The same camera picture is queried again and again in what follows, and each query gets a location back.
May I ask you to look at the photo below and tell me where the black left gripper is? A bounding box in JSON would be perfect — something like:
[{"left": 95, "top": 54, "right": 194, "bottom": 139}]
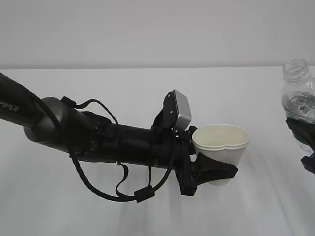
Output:
[{"left": 172, "top": 126, "right": 238, "bottom": 196}]

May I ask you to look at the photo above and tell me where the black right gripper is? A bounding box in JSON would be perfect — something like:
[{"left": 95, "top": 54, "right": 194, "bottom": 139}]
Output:
[{"left": 286, "top": 118, "right": 315, "bottom": 174}]

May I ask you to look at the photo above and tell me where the white paper cup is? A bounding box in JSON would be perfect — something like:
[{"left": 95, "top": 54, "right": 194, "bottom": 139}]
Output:
[{"left": 191, "top": 124, "right": 251, "bottom": 186}]

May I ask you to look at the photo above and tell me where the clear plastic water bottle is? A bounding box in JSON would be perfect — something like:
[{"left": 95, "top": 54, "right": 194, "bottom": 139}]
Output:
[{"left": 281, "top": 59, "right": 315, "bottom": 153}]

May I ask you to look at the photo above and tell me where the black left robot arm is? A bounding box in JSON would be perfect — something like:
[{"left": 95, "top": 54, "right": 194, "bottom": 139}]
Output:
[{"left": 0, "top": 75, "right": 238, "bottom": 202}]

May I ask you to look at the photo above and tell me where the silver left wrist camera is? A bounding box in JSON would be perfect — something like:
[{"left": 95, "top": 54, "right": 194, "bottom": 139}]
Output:
[{"left": 151, "top": 89, "right": 192, "bottom": 132}]

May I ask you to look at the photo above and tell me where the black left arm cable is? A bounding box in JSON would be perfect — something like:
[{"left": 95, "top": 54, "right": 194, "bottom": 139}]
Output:
[{"left": 60, "top": 96, "right": 173, "bottom": 204}]

